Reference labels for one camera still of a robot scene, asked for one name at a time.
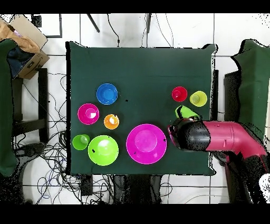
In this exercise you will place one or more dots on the small blue bowl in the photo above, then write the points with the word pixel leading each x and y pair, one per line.
pixel 107 93

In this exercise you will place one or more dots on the black floor frame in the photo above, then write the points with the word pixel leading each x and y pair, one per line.
pixel 60 27

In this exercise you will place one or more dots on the cardboard box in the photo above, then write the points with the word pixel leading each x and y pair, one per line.
pixel 31 65

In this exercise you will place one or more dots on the small magenta bowl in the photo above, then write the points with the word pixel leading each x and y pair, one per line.
pixel 83 114

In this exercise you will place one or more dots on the green cloth covered table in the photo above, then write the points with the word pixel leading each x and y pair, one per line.
pixel 5 105
pixel 253 95

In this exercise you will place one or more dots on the rounded green cup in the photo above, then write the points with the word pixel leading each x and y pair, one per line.
pixel 187 112

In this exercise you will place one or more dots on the yellow cup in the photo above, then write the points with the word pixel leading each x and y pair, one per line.
pixel 201 99

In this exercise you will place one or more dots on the dark green tablecloth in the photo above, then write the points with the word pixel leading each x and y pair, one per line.
pixel 143 74

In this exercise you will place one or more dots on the orange cup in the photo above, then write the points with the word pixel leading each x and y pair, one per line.
pixel 108 124

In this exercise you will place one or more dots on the tall green cup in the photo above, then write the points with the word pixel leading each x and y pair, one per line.
pixel 77 142

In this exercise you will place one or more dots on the red cup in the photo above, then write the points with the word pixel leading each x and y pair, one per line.
pixel 179 94

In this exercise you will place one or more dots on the large pink bowl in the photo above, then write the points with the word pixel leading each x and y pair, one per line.
pixel 146 140

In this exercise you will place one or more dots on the black tripod leg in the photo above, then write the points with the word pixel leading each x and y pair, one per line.
pixel 149 23
pixel 93 23

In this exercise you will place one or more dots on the grey chair base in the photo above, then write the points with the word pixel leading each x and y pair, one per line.
pixel 31 149

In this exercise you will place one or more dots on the black power strip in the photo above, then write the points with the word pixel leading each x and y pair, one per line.
pixel 87 186

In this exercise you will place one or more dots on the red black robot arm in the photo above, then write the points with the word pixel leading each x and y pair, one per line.
pixel 227 135

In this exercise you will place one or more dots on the black stool frame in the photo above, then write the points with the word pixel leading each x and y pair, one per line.
pixel 43 101

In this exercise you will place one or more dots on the large green bowl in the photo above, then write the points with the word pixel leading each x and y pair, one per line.
pixel 103 156

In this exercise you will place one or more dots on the black box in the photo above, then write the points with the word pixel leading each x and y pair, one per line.
pixel 231 97

